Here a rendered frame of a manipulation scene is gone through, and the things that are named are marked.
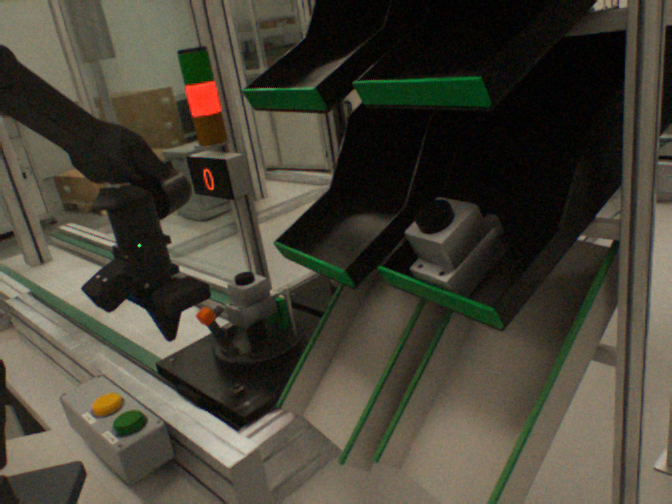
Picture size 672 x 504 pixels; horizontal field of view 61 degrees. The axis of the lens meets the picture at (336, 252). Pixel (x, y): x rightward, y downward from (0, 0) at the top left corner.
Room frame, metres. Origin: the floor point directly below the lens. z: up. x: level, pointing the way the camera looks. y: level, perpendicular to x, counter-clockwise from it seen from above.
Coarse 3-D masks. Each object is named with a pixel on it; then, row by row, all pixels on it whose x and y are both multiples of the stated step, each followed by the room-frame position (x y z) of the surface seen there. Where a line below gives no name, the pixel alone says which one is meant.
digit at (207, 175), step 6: (198, 162) 1.00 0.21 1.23; (204, 162) 0.98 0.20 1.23; (210, 162) 0.97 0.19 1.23; (204, 168) 0.98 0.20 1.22; (210, 168) 0.97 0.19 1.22; (204, 174) 0.99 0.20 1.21; (210, 174) 0.97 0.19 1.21; (204, 180) 0.99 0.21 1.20; (210, 180) 0.98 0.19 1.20; (204, 186) 1.00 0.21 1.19; (210, 186) 0.98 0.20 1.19; (216, 186) 0.97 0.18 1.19; (210, 192) 0.98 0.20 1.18; (216, 192) 0.97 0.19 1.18
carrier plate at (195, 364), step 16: (304, 320) 0.85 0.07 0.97; (208, 336) 0.85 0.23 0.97; (304, 336) 0.79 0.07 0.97; (176, 352) 0.81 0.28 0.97; (192, 352) 0.80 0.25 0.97; (208, 352) 0.79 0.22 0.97; (160, 368) 0.77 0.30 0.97; (176, 368) 0.76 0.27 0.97; (192, 368) 0.75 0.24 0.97; (208, 368) 0.74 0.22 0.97; (288, 368) 0.71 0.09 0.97; (176, 384) 0.74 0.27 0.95; (192, 384) 0.71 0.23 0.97; (208, 384) 0.70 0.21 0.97; (224, 384) 0.69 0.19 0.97; (240, 384) 0.69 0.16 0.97; (256, 384) 0.68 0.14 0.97; (272, 384) 0.67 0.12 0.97; (208, 400) 0.67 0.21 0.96; (224, 400) 0.65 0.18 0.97; (240, 400) 0.65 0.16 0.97; (256, 400) 0.64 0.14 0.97; (272, 400) 0.64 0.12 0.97; (240, 416) 0.61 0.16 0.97; (256, 416) 0.62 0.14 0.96
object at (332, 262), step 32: (352, 128) 0.64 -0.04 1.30; (384, 128) 0.66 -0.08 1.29; (416, 128) 0.68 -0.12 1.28; (448, 128) 0.54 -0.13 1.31; (352, 160) 0.64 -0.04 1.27; (384, 160) 0.65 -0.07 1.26; (416, 160) 0.62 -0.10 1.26; (448, 160) 0.54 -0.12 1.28; (352, 192) 0.63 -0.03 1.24; (384, 192) 0.59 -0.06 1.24; (416, 192) 0.52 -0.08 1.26; (320, 224) 0.60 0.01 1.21; (352, 224) 0.57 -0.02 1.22; (384, 224) 0.54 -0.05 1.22; (288, 256) 0.56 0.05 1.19; (320, 256) 0.54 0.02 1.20; (352, 256) 0.52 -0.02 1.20; (384, 256) 0.49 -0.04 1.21; (352, 288) 0.47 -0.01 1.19
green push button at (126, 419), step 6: (126, 414) 0.66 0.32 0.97; (132, 414) 0.65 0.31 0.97; (138, 414) 0.65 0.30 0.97; (114, 420) 0.65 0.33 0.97; (120, 420) 0.64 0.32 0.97; (126, 420) 0.64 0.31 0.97; (132, 420) 0.64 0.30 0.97; (138, 420) 0.64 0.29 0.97; (144, 420) 0.65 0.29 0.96; (114, 426) 0.64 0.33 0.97; (120, 426) 0.63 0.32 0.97; (126, 426) 0.63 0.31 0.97; (132, 426) 0.63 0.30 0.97; (138, 426) 0.63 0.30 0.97; (120, 432) 0.63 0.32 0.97; (126, 432) 0.63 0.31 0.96
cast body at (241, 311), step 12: (240, 276) 0.78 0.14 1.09; (252, 276) 0.77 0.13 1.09; (228, 288) 0.78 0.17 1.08; (240, 288) 0.76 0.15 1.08; (252, 288) 0.76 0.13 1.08; (264, 288) 0.77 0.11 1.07; (240, 300) 0.76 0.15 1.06; (252, 300) 0.76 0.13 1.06; (264, 300) 0.77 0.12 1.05; (228, 312) 0.77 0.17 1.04; (240, 312) 0.74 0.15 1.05; (252, 312) 0.75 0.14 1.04; (264, 312) 0.77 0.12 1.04; (240, 324) 0.75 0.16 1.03; (252, 324) 0.75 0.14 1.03
